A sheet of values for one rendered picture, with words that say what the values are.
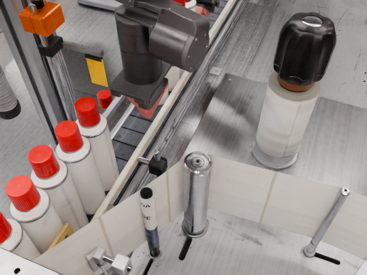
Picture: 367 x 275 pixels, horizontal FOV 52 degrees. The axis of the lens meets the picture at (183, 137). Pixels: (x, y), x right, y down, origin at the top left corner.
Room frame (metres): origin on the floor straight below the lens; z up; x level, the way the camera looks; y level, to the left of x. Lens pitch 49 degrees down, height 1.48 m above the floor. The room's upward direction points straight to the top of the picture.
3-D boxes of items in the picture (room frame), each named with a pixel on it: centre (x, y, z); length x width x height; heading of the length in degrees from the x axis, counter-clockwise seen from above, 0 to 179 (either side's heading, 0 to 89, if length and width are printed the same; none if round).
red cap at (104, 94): (0.67, 0.19, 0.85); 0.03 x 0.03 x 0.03
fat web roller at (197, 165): (0.31, -0.02, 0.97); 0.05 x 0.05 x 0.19
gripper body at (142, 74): (0.45, 0.06, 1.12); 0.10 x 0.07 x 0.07; 157
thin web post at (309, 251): (0.26, -0.21, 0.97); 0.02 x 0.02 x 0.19
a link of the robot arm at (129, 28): (0.45, 0.06, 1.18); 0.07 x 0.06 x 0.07; 56
